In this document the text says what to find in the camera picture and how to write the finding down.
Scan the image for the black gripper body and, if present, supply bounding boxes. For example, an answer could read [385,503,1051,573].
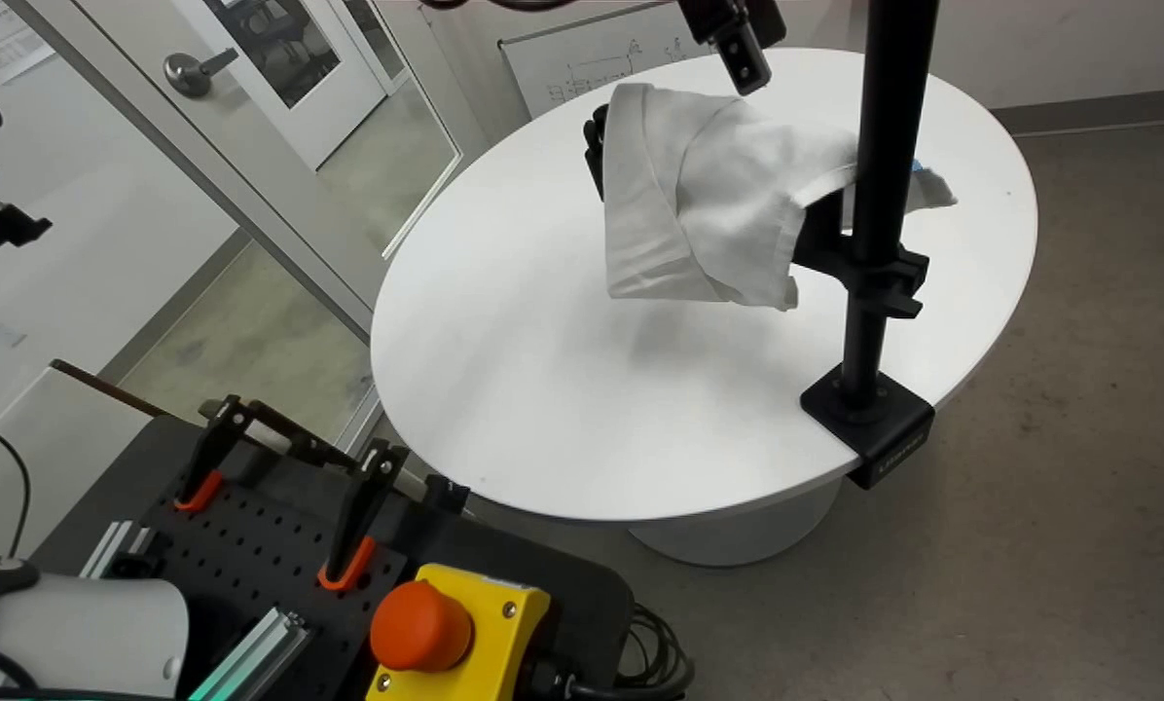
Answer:
[677,0,785,93]

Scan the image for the white towel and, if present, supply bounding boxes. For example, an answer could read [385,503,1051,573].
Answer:
[599,79,960,315]

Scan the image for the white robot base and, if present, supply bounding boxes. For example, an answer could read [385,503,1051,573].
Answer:
[0,555,191,695]

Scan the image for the black clamp stand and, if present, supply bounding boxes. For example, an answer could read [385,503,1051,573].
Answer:
[579,0,941,493]

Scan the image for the white round table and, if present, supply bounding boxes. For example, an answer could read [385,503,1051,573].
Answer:
[368,45,1038,564]

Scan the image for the orange black bar clamp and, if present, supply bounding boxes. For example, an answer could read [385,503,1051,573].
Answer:
[171,392,349,515]

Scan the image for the yellow emergency stop box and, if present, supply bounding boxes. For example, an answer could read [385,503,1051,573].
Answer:
[366,564,553,701]

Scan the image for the black perforated breadboard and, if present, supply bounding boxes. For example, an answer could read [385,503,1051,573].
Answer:
[36,416,636,701]

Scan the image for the aluminium extrusion bars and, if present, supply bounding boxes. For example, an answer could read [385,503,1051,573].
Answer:
[79,520,311,701]

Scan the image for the white door with handle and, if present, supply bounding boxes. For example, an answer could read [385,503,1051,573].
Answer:
[9,0,393,337]

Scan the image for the black coiled cable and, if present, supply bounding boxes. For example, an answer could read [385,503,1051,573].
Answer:
[525,603,698,701]

